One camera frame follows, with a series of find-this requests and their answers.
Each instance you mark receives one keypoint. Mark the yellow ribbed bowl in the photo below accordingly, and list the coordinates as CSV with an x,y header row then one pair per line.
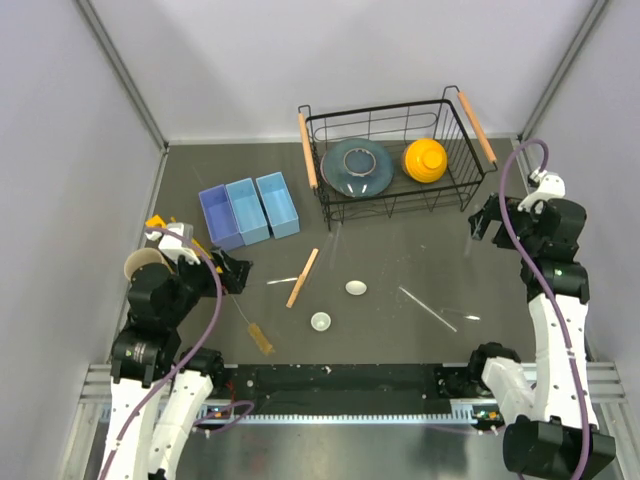
x,y
424,160

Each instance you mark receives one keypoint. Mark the wooden test tube clamp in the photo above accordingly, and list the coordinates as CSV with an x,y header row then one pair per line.
x,y
302,278

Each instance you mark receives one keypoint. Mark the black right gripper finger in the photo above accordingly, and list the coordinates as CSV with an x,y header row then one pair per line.
x,y
491,208
478,226

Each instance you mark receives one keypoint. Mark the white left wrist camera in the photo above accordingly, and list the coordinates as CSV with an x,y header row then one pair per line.
x,y
173,248

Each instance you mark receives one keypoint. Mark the black wire basket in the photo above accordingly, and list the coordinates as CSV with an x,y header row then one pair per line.
x,y
448,119

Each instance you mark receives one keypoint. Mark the long glass test tube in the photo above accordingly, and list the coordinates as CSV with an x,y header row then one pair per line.
x,y
428,309

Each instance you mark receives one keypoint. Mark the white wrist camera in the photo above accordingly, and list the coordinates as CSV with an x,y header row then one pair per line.
x,y
545,186
173,248

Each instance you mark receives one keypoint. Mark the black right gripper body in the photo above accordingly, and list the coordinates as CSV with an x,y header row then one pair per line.
x,y
522,222

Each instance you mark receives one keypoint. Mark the light blue middle bin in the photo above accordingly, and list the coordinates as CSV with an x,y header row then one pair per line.
x,y
247,208

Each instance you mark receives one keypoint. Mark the test tube brush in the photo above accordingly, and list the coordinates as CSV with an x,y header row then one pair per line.
x,y
255,332

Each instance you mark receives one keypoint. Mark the dark blue ceramic plate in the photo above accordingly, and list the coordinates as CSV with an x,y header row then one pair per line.
x,y
357,168

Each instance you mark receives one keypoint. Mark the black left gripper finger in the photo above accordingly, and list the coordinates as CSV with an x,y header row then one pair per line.
x,y
239,268
234,283

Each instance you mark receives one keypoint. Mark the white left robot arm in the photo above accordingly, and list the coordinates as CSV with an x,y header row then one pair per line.
x,y
157,391

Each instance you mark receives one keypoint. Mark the light blue right bin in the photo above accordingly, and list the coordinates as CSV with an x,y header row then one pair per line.
x,y
278,205

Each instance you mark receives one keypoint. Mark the white oval dish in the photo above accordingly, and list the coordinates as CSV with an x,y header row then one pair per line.
x,y
355,287

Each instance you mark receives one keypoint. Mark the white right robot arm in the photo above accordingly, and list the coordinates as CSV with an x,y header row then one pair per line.
x,y
551,429

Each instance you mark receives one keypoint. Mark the light blue bin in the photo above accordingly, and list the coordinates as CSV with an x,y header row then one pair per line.
x,y
278,205
247,208

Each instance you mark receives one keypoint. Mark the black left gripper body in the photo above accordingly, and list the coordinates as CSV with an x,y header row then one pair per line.
x,y
198,275

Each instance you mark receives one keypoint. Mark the yellow test tube rack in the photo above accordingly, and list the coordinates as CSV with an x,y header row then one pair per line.
x,y
156,222

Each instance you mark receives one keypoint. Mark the purple plastic bin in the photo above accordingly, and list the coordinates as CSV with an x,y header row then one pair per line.
x,y
220,219

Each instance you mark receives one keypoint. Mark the grey slotted cable duct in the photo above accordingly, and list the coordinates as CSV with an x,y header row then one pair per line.
x,y
459,414

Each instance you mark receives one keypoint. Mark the beige ceramic mug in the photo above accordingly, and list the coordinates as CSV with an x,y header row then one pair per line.
x,y
142,257

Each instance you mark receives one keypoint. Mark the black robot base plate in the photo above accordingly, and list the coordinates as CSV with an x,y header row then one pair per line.
x,y
347,389

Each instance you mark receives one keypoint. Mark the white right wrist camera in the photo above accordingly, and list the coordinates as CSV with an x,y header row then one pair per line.
x,y
545,186

